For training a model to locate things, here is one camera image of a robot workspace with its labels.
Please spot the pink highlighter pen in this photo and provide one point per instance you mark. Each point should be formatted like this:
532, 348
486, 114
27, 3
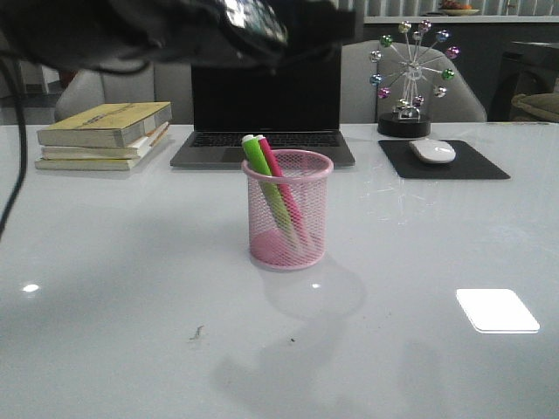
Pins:
284, 189

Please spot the green highlighter pen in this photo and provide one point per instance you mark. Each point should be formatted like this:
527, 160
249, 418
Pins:
253, 151

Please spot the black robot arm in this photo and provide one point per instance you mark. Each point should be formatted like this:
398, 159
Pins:
125, 36

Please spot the pink mesh pen holder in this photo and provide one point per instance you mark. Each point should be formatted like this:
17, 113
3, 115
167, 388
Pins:
306, 173

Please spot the grey laptop computer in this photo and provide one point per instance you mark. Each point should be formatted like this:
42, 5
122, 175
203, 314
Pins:
295, 106

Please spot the middle cream book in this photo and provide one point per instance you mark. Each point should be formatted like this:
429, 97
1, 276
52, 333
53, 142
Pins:
136, 150

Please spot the cream book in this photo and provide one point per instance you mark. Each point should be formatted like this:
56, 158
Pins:
100, 164
136, 150

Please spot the right grey armchair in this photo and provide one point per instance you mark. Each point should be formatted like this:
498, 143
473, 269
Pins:
446, 101

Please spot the grey armchair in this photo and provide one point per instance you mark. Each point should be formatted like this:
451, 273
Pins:
159, 82
446, 101

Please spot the white computer mouse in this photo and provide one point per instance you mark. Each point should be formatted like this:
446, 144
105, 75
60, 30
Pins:
433, 151

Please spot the left grey armchair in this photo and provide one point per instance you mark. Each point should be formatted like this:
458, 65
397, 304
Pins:
159, 82

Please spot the top yellow book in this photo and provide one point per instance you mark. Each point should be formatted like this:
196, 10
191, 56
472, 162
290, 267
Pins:
107, 125

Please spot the ferris wheel desk ornament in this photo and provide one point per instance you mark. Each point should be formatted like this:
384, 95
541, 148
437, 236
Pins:
406, 119

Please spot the bottom cream book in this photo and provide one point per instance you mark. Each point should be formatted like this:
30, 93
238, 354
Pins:
100, 164

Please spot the fruit bowl on counter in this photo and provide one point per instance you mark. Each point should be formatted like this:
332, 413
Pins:
456, 8

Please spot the dark side table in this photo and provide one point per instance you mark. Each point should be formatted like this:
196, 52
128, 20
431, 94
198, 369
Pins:
525, 68

